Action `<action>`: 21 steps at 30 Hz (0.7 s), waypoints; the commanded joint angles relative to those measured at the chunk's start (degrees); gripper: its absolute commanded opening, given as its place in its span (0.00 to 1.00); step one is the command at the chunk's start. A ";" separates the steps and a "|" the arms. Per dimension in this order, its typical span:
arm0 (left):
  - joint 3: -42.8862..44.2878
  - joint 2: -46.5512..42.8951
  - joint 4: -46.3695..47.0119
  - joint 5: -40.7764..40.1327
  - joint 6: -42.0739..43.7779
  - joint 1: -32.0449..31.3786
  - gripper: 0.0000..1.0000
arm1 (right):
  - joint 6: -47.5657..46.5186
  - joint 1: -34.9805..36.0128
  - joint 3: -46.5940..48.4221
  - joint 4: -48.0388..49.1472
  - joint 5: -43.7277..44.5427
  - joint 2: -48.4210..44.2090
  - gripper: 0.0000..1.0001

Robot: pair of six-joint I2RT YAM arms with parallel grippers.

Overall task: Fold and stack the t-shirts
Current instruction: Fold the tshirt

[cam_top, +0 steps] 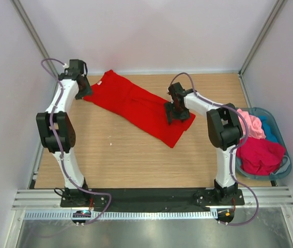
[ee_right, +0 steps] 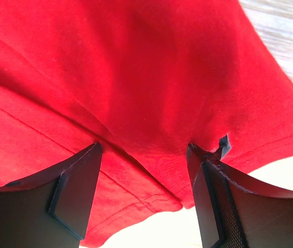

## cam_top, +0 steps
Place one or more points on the blue t shirt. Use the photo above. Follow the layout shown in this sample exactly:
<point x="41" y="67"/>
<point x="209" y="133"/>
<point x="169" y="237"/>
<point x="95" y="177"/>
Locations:
<point x="267" y="130"/>

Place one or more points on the light pink t shirt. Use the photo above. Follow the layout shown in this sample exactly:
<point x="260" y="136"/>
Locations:
<point x="254" y="125"/>

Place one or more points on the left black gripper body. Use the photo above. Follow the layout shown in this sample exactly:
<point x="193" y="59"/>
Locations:
<point x="85" y="91"/>

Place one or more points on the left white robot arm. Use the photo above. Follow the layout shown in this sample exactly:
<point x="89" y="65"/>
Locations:
<point x="58" y="136"/>

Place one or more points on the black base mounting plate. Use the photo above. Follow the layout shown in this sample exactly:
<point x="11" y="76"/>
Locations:
<point x="151" y="200"/>

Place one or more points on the magenta t shirt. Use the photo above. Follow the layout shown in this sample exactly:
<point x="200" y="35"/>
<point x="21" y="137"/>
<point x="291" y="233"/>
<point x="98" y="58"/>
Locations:
<point x="260" y="157"/>

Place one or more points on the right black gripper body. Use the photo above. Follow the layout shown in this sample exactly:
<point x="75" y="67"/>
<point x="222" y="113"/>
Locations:
<point x="178" y="113"/>

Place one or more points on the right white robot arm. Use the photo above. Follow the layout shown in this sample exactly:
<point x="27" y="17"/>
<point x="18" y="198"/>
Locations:
<point x="224" y="132"/>

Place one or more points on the slotted cable duct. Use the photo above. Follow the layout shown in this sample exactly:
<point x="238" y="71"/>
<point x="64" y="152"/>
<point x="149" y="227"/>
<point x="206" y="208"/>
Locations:
<point x="83" y="215"/>

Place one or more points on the red t shirt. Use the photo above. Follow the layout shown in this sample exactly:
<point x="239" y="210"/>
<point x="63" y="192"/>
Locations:
<point x="145" y="110"/>

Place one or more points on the teal plastic laundry basket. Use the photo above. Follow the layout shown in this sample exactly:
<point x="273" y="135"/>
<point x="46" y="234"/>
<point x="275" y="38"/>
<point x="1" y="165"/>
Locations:
<point x="275" y="130"/>

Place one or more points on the grey t shirt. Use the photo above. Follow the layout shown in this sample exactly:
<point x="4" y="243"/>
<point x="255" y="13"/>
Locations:
<point x="284" y="165"/>

